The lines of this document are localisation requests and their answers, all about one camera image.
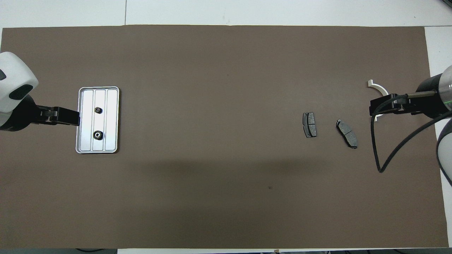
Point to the large black bearing gear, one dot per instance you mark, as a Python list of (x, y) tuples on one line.
[(97, 134)]

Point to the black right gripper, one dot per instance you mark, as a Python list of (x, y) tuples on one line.
[(429, 102)]

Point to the white curved plastic bracket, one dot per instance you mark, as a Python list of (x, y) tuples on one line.
[(383, 87)]

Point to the rectangular dark brake pad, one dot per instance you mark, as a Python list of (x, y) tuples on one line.
[(309, 124)]

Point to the small black bearing gear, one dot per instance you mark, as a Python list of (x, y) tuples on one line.
[(98, 110)]

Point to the silver metal tray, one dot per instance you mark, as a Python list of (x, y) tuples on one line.
[(111, 120)]

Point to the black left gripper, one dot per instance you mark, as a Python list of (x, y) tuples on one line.
[(17, 116)]

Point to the elongated dark brake pad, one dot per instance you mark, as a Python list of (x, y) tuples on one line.
[(347, 133)]

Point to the brown table mat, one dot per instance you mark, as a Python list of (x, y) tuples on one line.
[(226, 70)]

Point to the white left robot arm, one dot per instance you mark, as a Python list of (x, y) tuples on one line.
[(14, 74)]

